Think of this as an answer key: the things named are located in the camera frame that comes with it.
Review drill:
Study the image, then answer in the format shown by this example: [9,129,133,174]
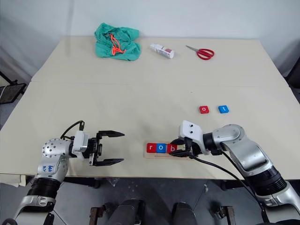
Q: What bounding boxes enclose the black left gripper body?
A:
[84,133,104,167]

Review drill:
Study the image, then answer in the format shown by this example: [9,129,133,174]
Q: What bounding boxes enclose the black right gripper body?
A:
[183,137,203,158]

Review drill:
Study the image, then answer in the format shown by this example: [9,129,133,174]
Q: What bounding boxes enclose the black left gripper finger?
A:
[96,129,126,139]
[94,158,125,167]

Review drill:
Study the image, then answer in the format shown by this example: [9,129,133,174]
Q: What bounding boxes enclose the blue letter o block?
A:
[156,142,168,154]

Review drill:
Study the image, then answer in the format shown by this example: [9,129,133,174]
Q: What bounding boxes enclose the wooden letter tray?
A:
[143,141,195,161]

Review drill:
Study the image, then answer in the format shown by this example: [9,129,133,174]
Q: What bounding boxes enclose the red letter r block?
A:
[146,142,158,154]

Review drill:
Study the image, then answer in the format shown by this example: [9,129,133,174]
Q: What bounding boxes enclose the dark rounded shape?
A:
[172,202,198,225]
[109,199,146,225]

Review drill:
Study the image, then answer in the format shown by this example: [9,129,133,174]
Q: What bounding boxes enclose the green crumpled cloth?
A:
[94,22,142,62]

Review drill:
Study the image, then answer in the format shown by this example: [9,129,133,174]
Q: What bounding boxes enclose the white spray bottle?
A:
[150,43,176,60]

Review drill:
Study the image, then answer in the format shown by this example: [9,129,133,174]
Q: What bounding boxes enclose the black metal stand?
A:
[0,69,27,105]

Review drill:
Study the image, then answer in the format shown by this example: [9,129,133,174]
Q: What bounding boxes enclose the dark chair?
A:
[282,39,300,95]

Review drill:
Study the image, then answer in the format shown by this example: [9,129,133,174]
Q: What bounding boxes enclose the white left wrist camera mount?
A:
[71,131,90,159]

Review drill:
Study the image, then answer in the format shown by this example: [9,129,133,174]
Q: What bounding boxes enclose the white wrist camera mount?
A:
[71,131,90,159]
[179,120,210,156]

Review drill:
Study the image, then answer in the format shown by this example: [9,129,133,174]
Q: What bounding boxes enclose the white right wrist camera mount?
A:
[179,120,210,156]

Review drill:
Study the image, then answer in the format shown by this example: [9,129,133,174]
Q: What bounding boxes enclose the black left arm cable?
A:
[60,120,85,141]

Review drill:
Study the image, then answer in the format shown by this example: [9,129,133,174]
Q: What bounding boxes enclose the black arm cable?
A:
[60,120,85,141]
[187,149,270,223]

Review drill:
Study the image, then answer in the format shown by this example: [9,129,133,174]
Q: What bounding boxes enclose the black table frame bar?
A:
[219,180,246,189]
[62,177,102,188]

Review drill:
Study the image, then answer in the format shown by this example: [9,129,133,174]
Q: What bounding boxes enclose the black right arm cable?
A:
[187,149,270,223]

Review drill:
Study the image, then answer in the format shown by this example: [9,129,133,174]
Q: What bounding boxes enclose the brown metal bracket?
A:
[90,206,99,225]
[224,205,235,225]

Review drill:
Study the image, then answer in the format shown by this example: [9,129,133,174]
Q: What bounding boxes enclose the orange cord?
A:
[108,33,128,56]

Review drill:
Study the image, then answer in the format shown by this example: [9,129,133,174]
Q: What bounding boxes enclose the red handled scissors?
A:
[185,45,215,61]

